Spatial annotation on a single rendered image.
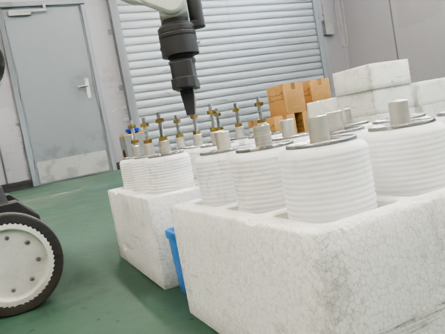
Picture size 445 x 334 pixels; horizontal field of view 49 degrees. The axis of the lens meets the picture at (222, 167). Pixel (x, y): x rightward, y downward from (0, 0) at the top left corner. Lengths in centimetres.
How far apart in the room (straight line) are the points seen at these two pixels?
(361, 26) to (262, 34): 159
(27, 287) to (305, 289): 70
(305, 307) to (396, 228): 11
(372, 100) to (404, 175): 309
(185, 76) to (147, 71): 532
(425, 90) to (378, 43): 380
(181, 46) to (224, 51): 579
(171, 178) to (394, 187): 52
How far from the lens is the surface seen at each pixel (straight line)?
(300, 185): 50
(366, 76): 366
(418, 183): 57
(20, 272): 106
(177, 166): 98
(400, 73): 384
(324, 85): 523
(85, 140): 620
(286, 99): 490
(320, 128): 52
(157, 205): 94
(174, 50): 115
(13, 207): 110
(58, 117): 617
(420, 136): 57
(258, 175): 59
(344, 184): 50
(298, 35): 762
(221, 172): 69
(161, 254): 95
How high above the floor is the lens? 29
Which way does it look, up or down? 5 degrees down
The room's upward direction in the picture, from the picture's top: 10 degrees counter-clockwise
